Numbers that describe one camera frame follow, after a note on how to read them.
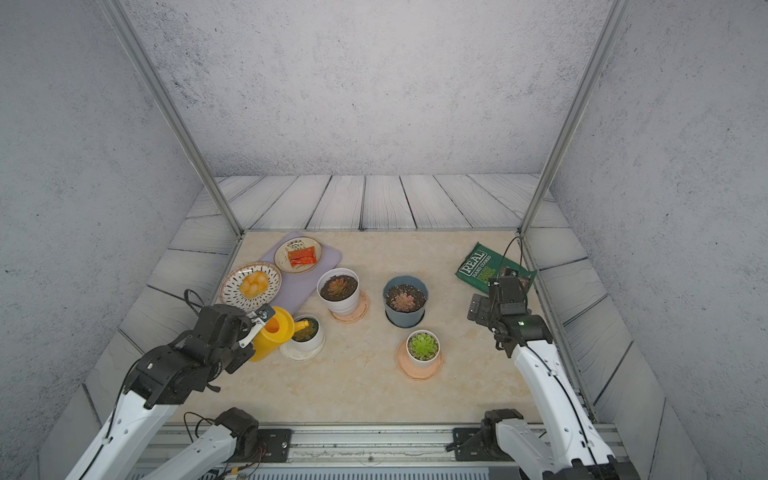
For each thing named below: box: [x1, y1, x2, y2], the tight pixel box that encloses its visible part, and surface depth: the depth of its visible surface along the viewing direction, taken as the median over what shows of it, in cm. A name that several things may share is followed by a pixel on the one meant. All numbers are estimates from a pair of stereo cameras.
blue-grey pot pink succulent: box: [383, 275, 429, 328], surface depth 93 cm
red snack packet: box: [288, 246, 317, 268], surface depth 113 cm
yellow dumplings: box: [240, 271, 269, 298], surface depth 103 cm
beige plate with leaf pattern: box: [274, 236, 322, 274], surface depth 114 cm
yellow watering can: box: [250, 307, 309, 362], surface depth 72 cm
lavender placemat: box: [260, 232, 342, 314], surface depth 109 cm
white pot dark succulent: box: [316, 267, 360, 316], surface depth 93 cm
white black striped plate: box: [220, 262, 282, 312], surface depth 104 cm
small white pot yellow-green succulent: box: [290, 314, 321, 351], surface depth 86 cm
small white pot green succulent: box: [405, 329, 441, 368], surface depth 81 cm
